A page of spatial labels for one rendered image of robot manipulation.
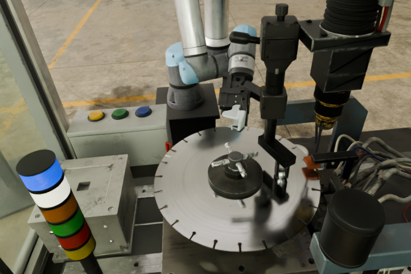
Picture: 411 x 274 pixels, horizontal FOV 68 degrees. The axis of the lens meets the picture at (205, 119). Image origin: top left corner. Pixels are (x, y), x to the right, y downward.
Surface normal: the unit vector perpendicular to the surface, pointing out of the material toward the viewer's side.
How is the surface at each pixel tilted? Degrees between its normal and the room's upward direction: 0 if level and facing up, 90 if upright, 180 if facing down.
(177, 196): 0
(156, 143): 90
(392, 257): 90
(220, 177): 5
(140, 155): 90
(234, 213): 0
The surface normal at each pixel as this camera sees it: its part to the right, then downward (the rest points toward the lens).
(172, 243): -0.05, -0.80
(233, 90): -0.15, -0.36
